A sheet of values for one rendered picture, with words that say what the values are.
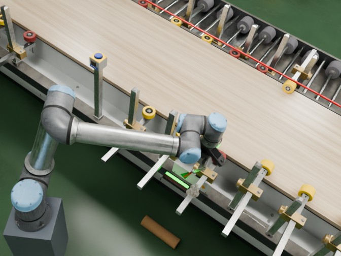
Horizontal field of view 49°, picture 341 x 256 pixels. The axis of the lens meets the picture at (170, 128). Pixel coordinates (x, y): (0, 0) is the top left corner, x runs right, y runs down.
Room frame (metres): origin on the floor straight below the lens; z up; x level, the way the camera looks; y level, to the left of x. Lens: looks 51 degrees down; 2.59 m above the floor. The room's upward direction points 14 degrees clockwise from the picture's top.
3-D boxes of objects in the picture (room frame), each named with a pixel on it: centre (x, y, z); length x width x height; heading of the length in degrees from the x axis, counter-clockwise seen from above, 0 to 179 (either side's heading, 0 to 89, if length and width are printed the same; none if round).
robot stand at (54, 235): (0.78, 0.62, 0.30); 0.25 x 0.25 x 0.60; 7
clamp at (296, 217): (0.96, -0.71, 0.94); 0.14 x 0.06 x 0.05; 67
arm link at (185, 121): (1.07, -0.09, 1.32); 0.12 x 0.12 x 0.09; 10
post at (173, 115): (1.27, 0.00, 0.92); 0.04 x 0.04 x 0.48; 67
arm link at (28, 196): (0.79, 0.62, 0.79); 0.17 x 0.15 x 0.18; 10
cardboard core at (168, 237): (1.11, -0.11, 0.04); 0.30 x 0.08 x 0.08; 67
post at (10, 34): (1.77, 1.15, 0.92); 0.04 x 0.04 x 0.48; 67
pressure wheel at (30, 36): (1.85, 1.07, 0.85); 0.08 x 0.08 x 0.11
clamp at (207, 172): (1.16, -0.25, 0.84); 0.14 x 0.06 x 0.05; 67
